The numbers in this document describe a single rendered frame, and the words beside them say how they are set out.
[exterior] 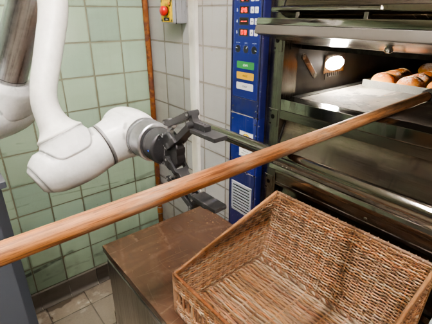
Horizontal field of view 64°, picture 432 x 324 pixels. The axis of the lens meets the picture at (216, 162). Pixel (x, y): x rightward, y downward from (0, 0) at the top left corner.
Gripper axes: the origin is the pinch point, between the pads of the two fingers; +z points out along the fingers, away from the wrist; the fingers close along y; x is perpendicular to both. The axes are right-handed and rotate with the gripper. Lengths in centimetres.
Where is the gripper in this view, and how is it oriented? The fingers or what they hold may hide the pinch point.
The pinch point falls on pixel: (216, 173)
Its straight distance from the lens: 61.6
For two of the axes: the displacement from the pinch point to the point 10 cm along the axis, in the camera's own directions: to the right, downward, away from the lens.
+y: 0.0, 9.2, 4.0
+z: 6.4, 3.0, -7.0
